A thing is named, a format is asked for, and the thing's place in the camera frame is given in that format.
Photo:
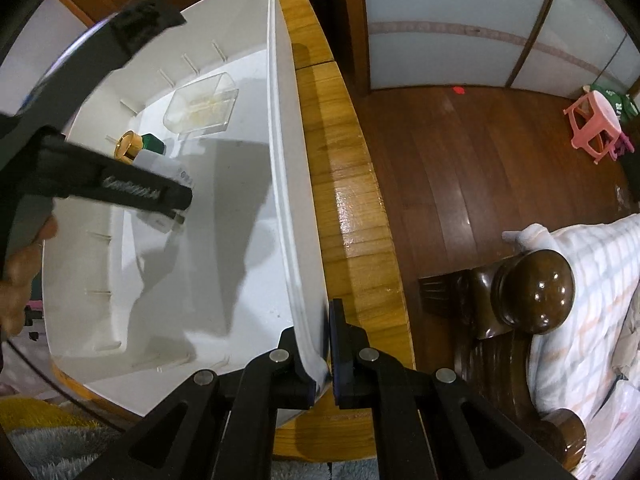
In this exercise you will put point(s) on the white charger block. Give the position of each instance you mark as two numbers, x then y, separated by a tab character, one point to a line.
177	184

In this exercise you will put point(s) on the clear plastic box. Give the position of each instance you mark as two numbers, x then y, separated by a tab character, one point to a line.
204	106

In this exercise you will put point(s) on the person's left hand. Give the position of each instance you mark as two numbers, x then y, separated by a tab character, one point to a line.
16	284

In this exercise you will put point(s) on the pink plastic stool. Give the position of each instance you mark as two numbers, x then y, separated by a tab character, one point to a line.
596	129

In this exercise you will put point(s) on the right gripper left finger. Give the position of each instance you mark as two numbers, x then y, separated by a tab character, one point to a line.
213	426

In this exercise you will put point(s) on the grey fluffy rug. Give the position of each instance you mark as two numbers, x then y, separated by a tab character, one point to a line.
58	442

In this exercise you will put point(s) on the green bottle gold cap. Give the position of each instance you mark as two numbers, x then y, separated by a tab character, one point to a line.
130	144

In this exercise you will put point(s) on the white plastic storage bin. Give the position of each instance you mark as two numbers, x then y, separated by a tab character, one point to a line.
131	312

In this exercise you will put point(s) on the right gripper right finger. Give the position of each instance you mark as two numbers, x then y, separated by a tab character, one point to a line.
424	427

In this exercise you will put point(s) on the checked white blanket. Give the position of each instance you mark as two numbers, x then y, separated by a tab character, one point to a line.
571	367

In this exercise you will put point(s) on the dark wooden bed post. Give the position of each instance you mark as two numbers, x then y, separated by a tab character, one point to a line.
497	310

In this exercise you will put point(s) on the sliding wardrobe door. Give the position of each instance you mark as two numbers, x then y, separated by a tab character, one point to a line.
549	46

